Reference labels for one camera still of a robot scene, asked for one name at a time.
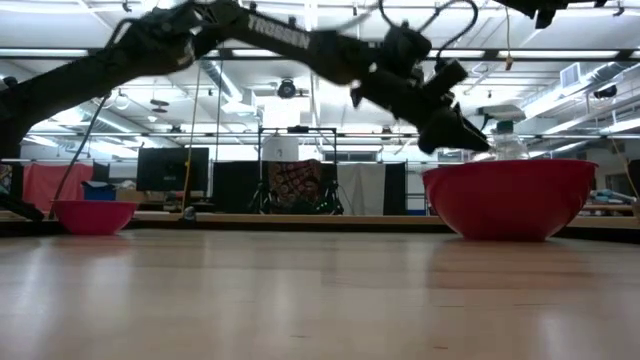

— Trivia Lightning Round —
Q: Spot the black monitor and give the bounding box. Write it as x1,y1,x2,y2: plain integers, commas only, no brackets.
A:
135,146,211,193

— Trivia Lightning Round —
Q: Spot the clear spray bottle white head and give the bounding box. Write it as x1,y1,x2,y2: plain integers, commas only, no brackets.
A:
486,119,532,162

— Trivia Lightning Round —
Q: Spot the black metal stand frame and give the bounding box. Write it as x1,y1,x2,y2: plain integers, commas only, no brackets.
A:
256,126,340,216

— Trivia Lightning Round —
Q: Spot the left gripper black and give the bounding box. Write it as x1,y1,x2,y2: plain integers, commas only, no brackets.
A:
351,23,492,156

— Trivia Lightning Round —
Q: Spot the small pink bowl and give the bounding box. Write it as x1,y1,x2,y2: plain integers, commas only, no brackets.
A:
50,199,138,237

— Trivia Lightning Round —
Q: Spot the patterned red cloth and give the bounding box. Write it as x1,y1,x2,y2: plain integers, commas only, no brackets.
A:
266,159,324,214

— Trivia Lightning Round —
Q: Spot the white hanging cloth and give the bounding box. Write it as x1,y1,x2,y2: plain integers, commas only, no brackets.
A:
336,163,387,217

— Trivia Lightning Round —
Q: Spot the light wooden desk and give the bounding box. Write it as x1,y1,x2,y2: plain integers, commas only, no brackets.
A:
0,209,640,231

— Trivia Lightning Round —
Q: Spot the black curtain panel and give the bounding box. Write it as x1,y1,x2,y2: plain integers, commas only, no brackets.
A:
211,160,262,216

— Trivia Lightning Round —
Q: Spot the black ceiling camera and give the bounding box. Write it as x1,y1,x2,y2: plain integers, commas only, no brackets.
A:
276,78,298,100

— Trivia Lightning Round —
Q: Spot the large red bowl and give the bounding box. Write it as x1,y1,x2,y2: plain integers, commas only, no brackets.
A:
421,158,599,243

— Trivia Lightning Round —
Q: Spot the long black cable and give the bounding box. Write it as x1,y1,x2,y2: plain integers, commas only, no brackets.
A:
47,93,110,220

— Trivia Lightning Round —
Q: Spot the blue bin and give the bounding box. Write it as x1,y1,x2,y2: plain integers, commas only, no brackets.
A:
81,180,118,203

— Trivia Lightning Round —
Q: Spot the white cylinder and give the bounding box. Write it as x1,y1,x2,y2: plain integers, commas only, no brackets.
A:
261,135,301,163

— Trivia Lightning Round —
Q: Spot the black aluminium table frame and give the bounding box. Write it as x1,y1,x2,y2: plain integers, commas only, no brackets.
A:
0,221,640,245

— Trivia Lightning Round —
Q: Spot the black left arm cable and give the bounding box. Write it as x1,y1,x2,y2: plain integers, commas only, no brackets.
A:
378,0,480,69

